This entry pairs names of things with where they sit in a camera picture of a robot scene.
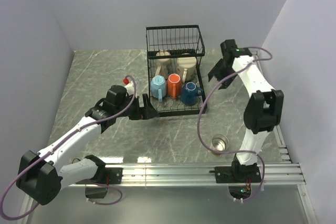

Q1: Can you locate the dark blue mug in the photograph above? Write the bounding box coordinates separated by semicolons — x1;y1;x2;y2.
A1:
180;82;204;106

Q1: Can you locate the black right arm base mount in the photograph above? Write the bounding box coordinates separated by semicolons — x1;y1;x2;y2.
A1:
214;165;261;184

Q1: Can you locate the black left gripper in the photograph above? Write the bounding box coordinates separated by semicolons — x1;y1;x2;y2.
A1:
115;93;159;120

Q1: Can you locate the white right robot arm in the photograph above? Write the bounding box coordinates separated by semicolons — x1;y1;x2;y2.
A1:
208;39;284;182

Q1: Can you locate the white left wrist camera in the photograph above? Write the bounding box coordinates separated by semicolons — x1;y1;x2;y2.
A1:
123;78;141;95

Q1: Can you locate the aluminium rail table edge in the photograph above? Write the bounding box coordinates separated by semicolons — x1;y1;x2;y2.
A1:
25;162;307;188

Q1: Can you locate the light blue mug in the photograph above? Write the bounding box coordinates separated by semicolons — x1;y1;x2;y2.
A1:
150;75;167;103

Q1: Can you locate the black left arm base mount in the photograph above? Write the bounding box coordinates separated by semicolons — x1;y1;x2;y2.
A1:
89;167;123;185

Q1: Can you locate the stainless steel cup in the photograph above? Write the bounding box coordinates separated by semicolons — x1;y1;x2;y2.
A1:
212;134;229;152

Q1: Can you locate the orange mug white interior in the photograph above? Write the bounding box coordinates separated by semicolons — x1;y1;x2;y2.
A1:
167;73;182;100

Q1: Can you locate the cream mug green interior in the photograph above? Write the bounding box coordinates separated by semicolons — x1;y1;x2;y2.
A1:
176;57;197;83

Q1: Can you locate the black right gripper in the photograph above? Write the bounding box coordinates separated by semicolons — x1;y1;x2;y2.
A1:
208;58;238;90

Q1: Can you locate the black wire dish rack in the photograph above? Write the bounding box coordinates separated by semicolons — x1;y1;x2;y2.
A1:
146;25;205;117

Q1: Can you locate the tall cream coral-pattern mug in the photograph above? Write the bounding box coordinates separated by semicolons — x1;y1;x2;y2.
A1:
155;50;172;79

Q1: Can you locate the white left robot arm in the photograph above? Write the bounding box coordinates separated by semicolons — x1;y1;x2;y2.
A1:
16;85;159;205

